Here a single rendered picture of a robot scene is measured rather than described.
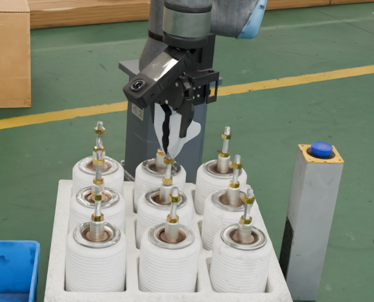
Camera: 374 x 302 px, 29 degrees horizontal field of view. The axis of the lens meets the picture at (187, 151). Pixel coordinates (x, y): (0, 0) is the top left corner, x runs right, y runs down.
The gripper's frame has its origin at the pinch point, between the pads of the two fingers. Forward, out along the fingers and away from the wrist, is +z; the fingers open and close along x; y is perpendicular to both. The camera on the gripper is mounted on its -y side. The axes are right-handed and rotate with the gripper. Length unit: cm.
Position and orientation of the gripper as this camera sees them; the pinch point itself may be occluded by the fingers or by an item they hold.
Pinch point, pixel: (166, 150)
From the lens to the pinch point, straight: 120.0
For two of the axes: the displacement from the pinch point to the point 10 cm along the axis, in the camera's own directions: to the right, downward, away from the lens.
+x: -6.8, -3.7, 6.3
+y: 7.2, -2.5, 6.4
